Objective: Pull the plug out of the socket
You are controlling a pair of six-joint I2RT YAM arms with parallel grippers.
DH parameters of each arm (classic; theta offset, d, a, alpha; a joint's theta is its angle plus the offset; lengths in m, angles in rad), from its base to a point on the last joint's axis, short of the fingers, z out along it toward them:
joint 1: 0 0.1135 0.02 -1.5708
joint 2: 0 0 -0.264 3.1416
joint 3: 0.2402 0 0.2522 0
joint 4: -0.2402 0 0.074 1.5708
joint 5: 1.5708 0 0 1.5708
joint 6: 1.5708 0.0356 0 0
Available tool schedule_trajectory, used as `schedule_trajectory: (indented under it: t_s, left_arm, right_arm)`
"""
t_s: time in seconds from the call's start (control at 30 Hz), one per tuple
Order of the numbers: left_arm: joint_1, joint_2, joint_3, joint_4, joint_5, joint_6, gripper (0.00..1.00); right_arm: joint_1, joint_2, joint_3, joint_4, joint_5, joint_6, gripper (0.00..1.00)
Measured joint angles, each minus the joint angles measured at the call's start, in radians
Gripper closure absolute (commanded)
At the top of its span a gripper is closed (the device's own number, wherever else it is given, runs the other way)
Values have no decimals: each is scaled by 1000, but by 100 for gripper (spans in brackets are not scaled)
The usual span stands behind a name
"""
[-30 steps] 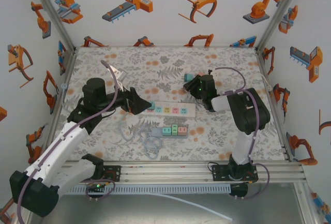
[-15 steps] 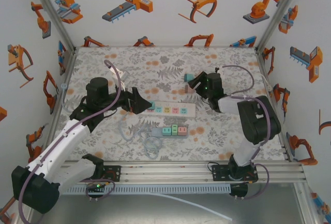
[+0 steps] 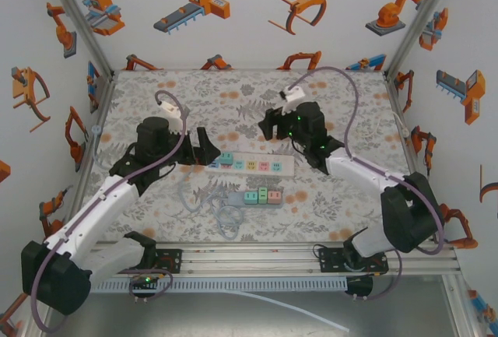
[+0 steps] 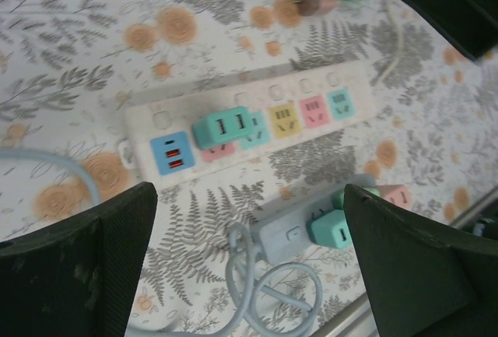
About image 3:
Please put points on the teal plug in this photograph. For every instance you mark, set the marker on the teal plug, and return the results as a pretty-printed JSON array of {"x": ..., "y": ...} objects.
[
  {"x": 250, "y": 197},
  {"x": 226, "y": 159}
]

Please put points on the white power strip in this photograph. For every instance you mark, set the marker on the white power strip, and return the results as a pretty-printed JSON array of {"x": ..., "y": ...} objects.
[{"x": 272, "y": 167}]

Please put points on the grey-blue power strip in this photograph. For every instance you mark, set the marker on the grey-blue power strip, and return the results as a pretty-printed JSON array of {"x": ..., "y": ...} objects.
[{"x": 235, "y": 198}]

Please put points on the green plug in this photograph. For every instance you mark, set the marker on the green plug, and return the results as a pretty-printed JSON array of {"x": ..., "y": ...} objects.
[{"x": 263, "y": 195}]

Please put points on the salmon pink plug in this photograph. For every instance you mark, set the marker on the salmon pink plug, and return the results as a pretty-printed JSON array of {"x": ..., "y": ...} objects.
[{"x": 274, "y": 197}]

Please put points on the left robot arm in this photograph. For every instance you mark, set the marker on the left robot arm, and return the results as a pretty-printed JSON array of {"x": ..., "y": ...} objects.
[{"x": 93, "y": 212}]

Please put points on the floral tablecloth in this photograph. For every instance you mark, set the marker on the floral tablecloth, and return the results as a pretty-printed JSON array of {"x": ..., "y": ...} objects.
[{"x": 233, "y": 95}]

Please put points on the circuit board with green light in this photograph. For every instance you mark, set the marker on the circuit board with green light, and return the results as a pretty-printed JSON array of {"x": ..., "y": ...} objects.
[{"x": 144, "y": 280}]

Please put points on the black box under base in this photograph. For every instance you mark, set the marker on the black box under base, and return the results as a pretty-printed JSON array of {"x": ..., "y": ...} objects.
[{"x": 360, "y": 286}]

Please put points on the white plastic tube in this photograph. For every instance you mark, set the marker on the white plastic tube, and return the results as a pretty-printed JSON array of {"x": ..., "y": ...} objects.
[{"x": 295, "y": 309}]

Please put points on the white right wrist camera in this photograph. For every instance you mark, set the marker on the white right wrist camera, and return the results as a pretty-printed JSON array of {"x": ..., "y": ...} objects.
[{"x": 292, "y": 95}]

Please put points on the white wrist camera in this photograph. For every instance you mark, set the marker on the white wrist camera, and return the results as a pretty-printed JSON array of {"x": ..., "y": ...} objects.
[
  {"x": 171, "y": 109},
  {"x": 292, "y": 95}
]

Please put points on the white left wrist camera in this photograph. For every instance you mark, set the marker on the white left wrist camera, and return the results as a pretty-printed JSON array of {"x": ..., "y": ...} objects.
[{"x": 171, "y": 109}]

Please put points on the aluminium side rail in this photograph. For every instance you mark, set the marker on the aluminium side rail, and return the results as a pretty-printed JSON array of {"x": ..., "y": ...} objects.
[
  {"x": 398, "y": 107},
  {"x": 102, "y": 111}
]

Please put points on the aluminium front frame rail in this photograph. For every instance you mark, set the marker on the aluminium front frame rail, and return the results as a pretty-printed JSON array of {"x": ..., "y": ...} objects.
[{"x": 249, "y": 259}]

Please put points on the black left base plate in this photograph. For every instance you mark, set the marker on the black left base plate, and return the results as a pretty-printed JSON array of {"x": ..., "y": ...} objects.
[{"x": 171, "y": 261}]

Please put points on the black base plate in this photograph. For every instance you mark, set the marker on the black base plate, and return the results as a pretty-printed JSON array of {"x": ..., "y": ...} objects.
[
  {"x": 330, "y": 261},
  {"x": 171, "y": 261}
]

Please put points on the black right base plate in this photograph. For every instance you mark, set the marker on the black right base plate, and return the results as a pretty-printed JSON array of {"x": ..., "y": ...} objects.
[{"x": 330, "y": 261}]

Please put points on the aluminium frame post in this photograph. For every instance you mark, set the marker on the aluminium frame post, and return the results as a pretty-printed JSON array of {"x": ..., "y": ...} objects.
[
  {"x": 74, "y": 14},
  {"x": 422, "y": 14}
]

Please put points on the grey metal base plate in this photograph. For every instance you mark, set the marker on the grey metal base plate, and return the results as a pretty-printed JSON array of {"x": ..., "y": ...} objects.
[{"x": 194, "y": 315}]

